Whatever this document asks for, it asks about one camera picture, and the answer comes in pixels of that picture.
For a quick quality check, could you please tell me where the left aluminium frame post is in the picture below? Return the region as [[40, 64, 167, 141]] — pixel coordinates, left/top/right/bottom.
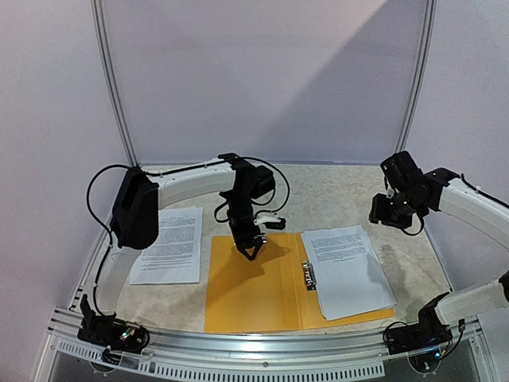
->
[[91, 0, 138, 166]]

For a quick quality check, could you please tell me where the stack of printed papers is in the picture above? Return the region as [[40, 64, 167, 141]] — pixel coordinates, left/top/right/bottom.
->
[[129, 207, 203, 285]]

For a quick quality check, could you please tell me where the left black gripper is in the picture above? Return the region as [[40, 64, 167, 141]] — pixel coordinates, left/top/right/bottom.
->
[[226, 190, 264, 260]]

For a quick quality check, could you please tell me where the chrome folder spring clip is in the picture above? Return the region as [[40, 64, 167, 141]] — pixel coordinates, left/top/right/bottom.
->
[[302, 261, 317, 291]]

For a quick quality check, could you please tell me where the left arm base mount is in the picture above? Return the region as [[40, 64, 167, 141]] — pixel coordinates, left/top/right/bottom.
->
[[77, 294, 150, 354]]

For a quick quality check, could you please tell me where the aluminium front rail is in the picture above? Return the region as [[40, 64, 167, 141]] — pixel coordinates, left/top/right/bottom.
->
[[35, 308, 495, 381]]

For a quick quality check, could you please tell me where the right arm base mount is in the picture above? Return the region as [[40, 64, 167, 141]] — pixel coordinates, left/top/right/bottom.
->
[[383, 313, 466, 359]]

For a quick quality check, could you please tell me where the aluminium frame post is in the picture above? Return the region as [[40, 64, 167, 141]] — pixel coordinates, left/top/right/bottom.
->
[[394, 0, 437, 153], [91, 0, 138, 166]]

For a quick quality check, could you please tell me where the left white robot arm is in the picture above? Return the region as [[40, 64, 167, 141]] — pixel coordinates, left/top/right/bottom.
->
[[80, 153, 286, 345]]

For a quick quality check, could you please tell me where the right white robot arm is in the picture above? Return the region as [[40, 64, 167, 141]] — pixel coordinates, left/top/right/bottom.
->
[[368, 150, 508, 347]]

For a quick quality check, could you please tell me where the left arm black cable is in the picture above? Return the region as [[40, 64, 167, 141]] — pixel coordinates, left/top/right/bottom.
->
[[85, 164, 132, 240]]

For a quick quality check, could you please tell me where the orange file folder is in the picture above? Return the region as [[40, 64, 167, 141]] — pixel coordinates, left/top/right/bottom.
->
[[204, 233, 394, 333]]

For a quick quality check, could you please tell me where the right aluminium frame post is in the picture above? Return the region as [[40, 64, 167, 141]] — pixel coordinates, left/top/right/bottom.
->
[[394, 0, 437, 153]]

